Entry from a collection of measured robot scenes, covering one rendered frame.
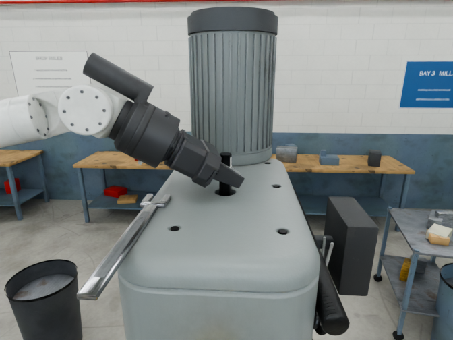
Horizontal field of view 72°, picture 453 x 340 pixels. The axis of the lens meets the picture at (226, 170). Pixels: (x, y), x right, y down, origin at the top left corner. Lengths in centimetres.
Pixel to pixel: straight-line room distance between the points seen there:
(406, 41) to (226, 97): 463
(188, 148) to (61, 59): 502
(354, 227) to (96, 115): 64
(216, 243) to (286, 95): 442
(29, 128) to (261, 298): 38
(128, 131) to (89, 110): 6
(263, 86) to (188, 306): 47
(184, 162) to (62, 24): 503
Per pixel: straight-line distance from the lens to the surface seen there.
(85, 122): 45
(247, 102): 67
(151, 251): 39
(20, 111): 51
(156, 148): 47
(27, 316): 273
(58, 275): 299
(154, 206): 48
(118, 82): 49
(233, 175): 52
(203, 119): 69
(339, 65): 488
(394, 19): 514
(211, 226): 43
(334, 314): 44
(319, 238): 95
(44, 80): 561
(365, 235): 86
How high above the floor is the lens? 209
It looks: 18 degrees down
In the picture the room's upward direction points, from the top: straight up
